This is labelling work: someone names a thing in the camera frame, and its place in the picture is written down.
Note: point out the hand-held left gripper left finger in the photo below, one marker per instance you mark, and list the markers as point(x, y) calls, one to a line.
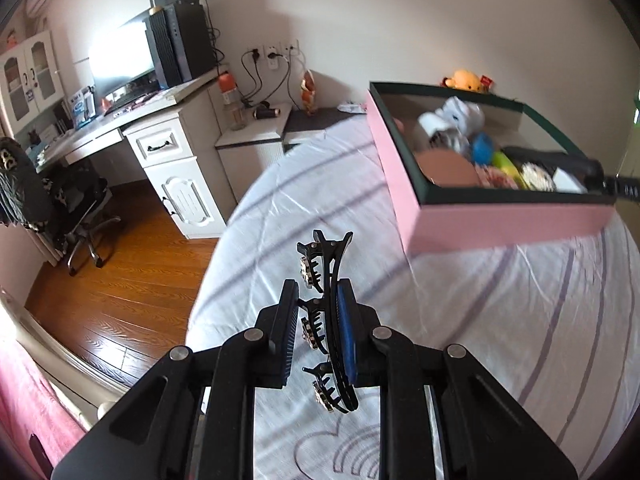
point(287, 340)

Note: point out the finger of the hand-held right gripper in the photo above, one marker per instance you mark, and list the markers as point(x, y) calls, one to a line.
point(575, 165)

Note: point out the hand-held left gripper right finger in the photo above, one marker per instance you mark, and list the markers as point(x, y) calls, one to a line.
point(346, 330)

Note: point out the white plug adapter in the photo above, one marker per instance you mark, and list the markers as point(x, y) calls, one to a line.
point(567, 180)

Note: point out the yellow highlighter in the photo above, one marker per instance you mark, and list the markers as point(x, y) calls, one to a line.
point(505, 162)

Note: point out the black rhinestone hair clip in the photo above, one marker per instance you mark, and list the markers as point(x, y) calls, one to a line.
point(331, 260)

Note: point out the blue plastic toy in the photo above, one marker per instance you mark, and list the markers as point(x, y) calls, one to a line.
point(483, 147)

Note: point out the pink storage box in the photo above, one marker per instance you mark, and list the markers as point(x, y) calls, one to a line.
point(500, 222)

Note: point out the white figurine night light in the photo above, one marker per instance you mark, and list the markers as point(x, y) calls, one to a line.
point(457, 112)

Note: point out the rose gold candle jar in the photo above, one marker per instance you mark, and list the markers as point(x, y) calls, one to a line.
point(445, 167)

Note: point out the clear glass perfume bottle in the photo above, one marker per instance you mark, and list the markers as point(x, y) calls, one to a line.
point(445, 140)

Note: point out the small red card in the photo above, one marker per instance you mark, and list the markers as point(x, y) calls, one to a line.
point(489, 82)

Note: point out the orange octopus plush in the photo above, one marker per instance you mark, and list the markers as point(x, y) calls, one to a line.
point(462, 80)

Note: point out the white low side cabinet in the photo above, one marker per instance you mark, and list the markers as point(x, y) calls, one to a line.
point(250, 160)

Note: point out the black and white TV stand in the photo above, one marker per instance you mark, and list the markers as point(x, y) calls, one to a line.
point(320, 122)

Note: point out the white desk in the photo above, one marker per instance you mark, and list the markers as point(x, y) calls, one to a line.
point(165, 160)

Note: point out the white snack packet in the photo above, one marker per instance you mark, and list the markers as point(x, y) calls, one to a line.
point(352, 108)

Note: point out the black cylindrical device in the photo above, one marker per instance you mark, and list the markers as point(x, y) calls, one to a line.
point(265, 111)

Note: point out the orange-capped water bottle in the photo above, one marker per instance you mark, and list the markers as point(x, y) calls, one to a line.
point(231, 102)

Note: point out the black office chair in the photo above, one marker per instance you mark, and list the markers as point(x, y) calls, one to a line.
point(65, 200)

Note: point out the pink blanket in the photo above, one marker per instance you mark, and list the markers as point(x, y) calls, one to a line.
point(30, 410)

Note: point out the black keyboard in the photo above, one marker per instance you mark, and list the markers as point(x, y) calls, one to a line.
point(130, 102)

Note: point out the blue packaged box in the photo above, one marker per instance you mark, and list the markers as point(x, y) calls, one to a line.
point(82, 107)

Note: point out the black computer tower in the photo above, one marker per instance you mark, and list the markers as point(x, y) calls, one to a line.
point(182, 45)

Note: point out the grey jacket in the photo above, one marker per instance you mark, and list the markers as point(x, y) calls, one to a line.
point(12, 175)

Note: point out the computer monitor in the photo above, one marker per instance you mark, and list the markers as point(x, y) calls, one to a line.
point(122, 60)

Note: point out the white glass-door cabinet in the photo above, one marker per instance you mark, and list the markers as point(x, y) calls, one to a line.
point(30, 75)

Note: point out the white bed frame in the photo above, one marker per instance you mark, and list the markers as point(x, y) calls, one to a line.
point(60, 355)

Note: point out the white wall socket panel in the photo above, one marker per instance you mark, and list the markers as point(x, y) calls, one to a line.
point(272, 52)

